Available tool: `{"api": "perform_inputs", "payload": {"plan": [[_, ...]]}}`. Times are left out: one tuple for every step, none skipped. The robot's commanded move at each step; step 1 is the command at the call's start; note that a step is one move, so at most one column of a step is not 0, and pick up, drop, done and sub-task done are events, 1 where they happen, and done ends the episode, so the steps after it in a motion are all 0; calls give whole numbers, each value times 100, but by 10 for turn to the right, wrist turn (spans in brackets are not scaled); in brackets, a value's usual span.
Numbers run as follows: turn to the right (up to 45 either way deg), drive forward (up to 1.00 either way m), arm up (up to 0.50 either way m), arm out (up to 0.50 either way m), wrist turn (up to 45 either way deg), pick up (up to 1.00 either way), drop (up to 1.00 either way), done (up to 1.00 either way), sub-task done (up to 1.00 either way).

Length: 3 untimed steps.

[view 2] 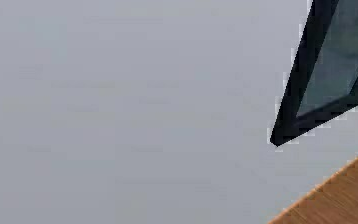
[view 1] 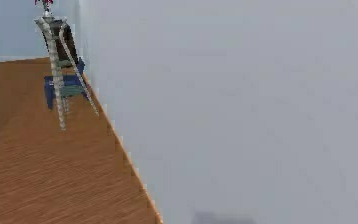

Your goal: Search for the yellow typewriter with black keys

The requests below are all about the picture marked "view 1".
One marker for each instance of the dark brown box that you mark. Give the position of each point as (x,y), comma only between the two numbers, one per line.
(69,43)

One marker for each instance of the blue low cabinet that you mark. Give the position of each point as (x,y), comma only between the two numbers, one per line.
(71,81)

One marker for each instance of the white tall side table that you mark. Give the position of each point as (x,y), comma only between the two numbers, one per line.
(55,63)

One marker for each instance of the red flowers in vase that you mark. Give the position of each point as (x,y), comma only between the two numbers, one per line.
(45,4)

